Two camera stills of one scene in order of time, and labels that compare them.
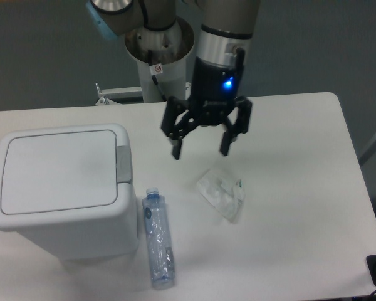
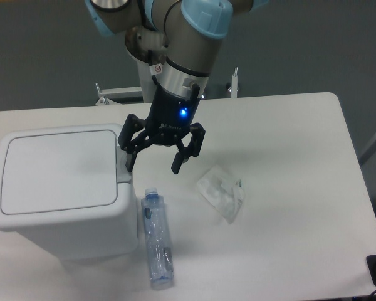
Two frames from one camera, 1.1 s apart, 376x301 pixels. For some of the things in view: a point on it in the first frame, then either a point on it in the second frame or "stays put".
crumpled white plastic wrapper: (224, 194) stays put
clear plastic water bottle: (160, 252) stays put
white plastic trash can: (73, 187) stays put
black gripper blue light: (214, 86) to (169, 118)
